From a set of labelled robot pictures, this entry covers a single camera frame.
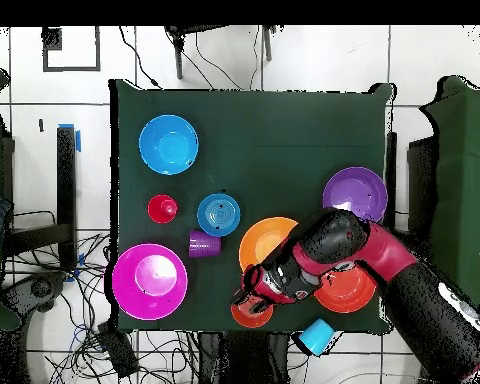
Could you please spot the large orange bowl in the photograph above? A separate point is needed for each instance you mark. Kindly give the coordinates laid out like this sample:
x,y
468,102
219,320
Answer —
x,y
260,240

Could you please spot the purple cup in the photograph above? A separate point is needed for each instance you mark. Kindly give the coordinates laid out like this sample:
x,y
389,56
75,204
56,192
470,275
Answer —
x,y
204,244

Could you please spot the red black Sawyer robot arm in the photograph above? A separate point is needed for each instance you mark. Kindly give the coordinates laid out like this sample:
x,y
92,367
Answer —
x,y
384,252

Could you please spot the black metal stand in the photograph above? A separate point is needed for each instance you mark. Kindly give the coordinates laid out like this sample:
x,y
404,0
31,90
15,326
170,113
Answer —
x,y
66,180

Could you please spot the small blue bowl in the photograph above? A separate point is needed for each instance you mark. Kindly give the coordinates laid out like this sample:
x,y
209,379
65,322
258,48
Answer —
x,y
218,216

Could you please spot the large pink bowl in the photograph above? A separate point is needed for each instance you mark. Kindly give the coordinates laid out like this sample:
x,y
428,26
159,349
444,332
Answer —
x,y
150,282

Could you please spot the red cup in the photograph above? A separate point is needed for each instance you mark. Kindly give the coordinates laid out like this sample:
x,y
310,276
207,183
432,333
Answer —
x,y
162,210

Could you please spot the black power strip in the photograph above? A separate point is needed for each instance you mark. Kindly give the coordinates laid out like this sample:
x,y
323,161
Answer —
x,y
120,354

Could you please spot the dark green table cloth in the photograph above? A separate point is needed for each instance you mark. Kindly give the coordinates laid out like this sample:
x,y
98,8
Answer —
x,y
224,104

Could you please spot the blue cup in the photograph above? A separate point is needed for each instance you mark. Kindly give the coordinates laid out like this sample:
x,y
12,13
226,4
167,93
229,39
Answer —
x,y
316,338

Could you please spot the grey square floor frame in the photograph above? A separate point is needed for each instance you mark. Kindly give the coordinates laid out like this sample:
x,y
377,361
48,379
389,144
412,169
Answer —
x,y
72,69

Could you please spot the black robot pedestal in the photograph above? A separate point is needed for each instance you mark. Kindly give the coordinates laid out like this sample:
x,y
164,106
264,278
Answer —
x,y
244,352

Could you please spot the wide red-orange bowl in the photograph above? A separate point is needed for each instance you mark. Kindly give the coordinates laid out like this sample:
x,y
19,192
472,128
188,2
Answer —
x,y
348,296

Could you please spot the large blue bowl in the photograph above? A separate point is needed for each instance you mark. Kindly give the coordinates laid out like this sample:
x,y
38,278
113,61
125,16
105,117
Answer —
x,y
168,144

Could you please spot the small red-orange bowl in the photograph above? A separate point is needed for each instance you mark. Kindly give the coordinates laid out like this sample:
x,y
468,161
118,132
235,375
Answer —
x,y
252,320

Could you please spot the wide purple bowl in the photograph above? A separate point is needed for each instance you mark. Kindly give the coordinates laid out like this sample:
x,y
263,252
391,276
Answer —
x,y
356,188

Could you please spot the black camera tripod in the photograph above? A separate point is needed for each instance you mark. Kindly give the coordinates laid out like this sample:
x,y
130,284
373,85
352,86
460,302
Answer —
x,y
178,60

